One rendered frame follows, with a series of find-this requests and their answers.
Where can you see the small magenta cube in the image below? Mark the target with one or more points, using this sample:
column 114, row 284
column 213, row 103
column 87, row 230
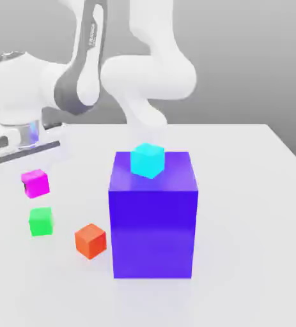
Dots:
column 36, row 184

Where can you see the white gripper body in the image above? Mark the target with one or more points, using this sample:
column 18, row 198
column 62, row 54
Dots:
column 27, row 153

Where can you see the small green cube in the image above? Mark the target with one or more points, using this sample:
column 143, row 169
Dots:
column 41, row 222

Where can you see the small orange cube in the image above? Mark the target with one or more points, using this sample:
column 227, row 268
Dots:
column 90, row 241

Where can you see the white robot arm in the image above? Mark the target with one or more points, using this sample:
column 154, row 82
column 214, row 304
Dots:
column 160, row 76

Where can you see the large blue box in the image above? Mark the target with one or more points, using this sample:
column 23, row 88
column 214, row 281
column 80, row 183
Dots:
column 152, row 230

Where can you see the small cyan cube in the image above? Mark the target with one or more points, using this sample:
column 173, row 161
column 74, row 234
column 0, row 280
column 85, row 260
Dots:
column 147, row 161

